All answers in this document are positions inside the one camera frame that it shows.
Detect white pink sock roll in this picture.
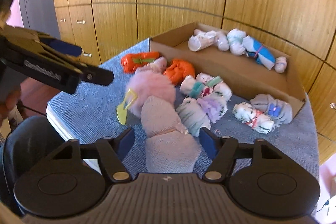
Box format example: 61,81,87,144
215,31,230,52

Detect blue white sock bundle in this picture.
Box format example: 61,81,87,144
242,36,276,70

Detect grey blue sock bundle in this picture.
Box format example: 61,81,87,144
250,94,293,125

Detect orange green sock bundle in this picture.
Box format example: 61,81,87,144
121,52,159,73

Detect white mint sock bundle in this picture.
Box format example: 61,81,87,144
227,28,246,56

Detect blue towel mat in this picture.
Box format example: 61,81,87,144
47,53,319,178

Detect plastic small sock bundle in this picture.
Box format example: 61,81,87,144
274,56,287,73

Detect white purple sock bundle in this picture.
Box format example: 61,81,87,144
176,93,227,138

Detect wooden wardrobe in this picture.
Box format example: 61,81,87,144
54,0,335,163

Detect white teal sock bundle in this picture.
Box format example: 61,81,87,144
179,73,232,101

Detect pale pink sock roll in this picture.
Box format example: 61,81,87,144
188,29,217,52

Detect person's left hand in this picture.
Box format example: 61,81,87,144
0,88,22,126

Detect white red sock bundle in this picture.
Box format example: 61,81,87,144
232,102,275,134

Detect light pink sock bundle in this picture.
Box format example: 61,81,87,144
135,56,167,74

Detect brown cardboard box tray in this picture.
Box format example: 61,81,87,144
149,22,306,116

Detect pink fluffy sock bundle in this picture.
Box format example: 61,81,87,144
116,71,201,173

